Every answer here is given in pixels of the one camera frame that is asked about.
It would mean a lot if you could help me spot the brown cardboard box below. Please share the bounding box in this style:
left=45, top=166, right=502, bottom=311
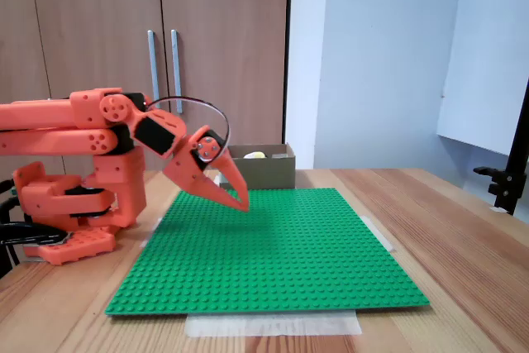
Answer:
left=212, top=142, right=297, bottom=191

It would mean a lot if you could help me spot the gripper servo cable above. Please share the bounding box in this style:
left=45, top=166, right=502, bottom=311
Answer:
left=142, top=95, right=231, bottom=160

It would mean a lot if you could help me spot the black clamp stand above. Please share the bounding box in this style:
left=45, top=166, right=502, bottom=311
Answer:
left=473, top=75, right=529, bottom=217

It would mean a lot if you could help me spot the green studded baseplate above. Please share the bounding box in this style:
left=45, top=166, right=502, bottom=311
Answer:
left=103, top=187, right=431, bottom=317

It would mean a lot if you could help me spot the grey metal cabinet handle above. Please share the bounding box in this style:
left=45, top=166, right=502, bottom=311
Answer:
left=169, top=29, right=184, bottom=114
left=146, top=29, right=161, bottom=100

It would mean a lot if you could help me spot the brown wooden cabinet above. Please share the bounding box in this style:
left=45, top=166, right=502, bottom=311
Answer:
left=0, top=0, right=293, bottom=183

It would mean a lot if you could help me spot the masking tape strip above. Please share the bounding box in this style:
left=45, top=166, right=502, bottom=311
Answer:
left=358, top=214, right=397, bottom=253
left=139, top=217, right=163, bottom=249
left=184, top=310, right=364, bottom=338

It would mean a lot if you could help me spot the white wall panel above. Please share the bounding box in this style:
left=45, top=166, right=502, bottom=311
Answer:
left=436, top=0, right=529, bottom=158

